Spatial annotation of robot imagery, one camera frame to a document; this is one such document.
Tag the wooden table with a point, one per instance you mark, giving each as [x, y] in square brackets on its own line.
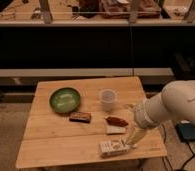
[53, 140]

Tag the clear plastic cup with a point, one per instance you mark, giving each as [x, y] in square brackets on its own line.
[108, 99]

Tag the wooden background shelf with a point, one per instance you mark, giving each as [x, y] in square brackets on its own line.
[97, 12]

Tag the white carton bottle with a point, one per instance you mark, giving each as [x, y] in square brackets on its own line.
[113, 148]

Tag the dark blue floor box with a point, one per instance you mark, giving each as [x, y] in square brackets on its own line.
[186, 132]

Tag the green ceramic bowl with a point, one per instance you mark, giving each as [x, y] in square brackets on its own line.
[65, 100]

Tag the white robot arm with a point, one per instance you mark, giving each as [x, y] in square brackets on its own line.
[177, 99]

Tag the white napkin piece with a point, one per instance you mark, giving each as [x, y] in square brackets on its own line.
[110, 129]

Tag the brown rectangular block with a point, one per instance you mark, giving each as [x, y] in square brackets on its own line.
[80, 117]

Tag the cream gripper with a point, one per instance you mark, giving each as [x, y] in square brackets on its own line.
[136, 134]

